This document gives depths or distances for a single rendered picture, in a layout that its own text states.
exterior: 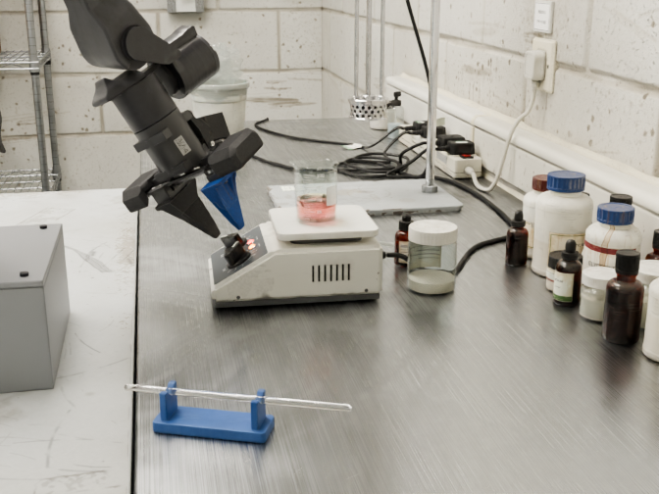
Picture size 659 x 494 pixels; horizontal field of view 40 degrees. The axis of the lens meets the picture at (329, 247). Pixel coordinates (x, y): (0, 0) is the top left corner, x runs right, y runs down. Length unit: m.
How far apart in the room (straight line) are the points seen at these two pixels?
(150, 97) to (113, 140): 2.52
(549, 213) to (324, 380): 0.42
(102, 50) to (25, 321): 0.30
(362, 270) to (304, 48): 2.52
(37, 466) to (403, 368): 0.36
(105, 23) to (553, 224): 0.59
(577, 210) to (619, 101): 0.25
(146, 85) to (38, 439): 0.40
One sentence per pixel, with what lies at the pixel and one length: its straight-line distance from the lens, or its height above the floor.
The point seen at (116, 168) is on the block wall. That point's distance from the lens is 3.55.
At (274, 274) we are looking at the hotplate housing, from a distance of 1.04.
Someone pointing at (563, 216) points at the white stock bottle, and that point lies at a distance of 1.16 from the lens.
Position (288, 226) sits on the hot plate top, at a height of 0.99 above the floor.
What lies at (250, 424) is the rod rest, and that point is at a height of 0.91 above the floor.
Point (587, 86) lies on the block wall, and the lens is 1.45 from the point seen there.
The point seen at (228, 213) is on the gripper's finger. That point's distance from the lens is 1.03.
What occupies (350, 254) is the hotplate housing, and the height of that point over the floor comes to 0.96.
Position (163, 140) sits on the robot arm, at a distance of 1.01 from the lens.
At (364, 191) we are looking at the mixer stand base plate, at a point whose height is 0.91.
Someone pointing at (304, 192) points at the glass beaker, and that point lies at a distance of 1.06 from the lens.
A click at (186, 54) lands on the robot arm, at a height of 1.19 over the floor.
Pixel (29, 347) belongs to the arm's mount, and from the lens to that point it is 0.88.
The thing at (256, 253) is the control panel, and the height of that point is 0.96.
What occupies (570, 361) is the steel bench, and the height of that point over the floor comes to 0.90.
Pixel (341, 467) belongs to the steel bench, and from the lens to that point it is 0.74.
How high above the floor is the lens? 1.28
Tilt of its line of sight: 17 degrees down
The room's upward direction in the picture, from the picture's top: straight up
